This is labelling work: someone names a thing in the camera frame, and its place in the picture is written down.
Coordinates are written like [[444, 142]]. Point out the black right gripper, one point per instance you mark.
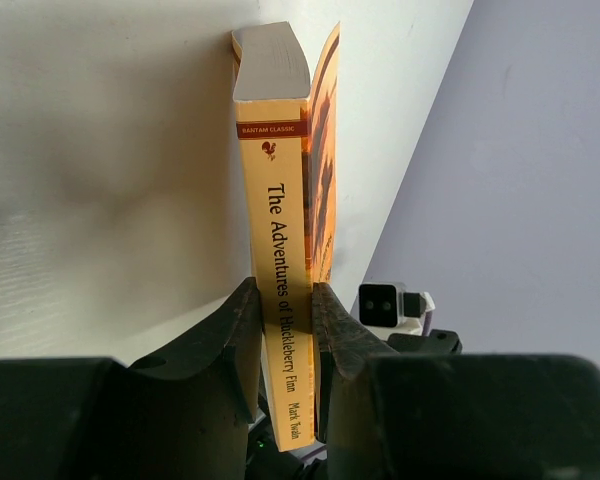
[[437, 342]]

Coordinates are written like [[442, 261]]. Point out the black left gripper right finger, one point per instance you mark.
[[387, 415]]

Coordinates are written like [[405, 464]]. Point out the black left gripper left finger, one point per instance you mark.
[[180, 412]]

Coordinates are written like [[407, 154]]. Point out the yellow orange book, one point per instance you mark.
[[286, 127]]

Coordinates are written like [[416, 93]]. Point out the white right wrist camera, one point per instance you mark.
[[386, 307]]

